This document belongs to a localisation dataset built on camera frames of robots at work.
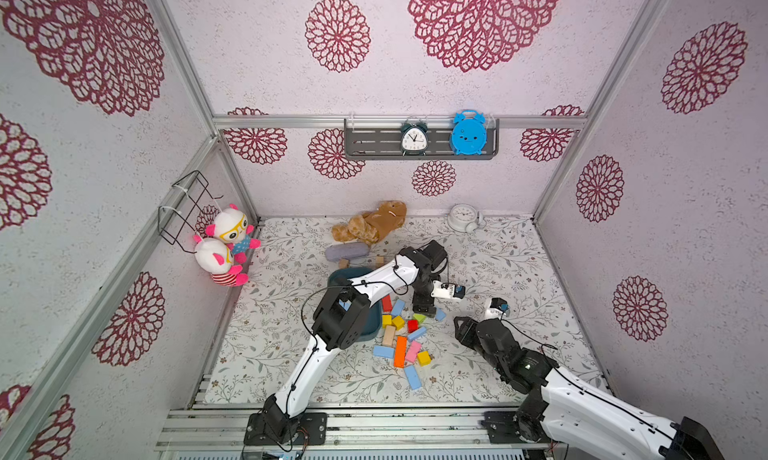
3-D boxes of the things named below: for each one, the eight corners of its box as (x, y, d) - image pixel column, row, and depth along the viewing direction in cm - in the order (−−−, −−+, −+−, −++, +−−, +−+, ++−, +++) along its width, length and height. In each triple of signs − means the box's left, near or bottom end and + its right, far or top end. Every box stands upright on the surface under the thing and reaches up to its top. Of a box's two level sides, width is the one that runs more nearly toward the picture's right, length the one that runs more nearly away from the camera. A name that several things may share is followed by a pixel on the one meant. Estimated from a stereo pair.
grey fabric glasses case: (326, 261, 109) (324, 255, 106) (327, 249, 113) (326, 243, 110) (368, 261, 109) (367, 255, 106) (368, 249, 113) (368, 243, 110)
